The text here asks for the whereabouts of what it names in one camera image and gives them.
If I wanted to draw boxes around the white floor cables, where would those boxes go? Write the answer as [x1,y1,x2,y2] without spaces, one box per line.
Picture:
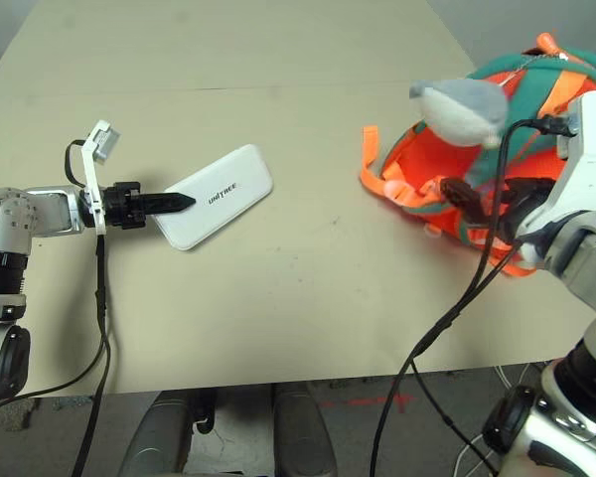
[451,364,532,477]

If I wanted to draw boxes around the grey robot left leg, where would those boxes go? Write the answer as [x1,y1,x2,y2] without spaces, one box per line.
[117,390,218,477]

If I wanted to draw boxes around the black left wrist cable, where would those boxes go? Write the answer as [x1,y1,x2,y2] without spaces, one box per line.
[0,140,113,477]

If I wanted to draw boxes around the grey plush dolphin keychain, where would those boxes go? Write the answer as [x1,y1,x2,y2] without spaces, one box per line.
[409,79,509,149]

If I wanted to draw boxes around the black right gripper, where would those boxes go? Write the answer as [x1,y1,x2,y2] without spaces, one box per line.
[439,176,556,241]

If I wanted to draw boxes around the white Unitree pencil case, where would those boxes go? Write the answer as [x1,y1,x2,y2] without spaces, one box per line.
[151,143,274,252]

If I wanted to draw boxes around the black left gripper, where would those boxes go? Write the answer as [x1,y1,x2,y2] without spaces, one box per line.
[101,180,197,231]

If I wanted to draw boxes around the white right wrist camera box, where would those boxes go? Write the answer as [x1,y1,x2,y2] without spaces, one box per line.
[518,91,596,262]

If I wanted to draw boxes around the grey robot leg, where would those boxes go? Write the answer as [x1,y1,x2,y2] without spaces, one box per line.
[117,390,218,477]
[272,382,339,477]

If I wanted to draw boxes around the orange and green backpack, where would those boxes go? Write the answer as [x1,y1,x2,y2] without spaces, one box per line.
[360,33,596,279]

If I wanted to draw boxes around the grey robot right leg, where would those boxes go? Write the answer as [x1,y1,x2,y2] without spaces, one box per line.
[272,382,339,477]

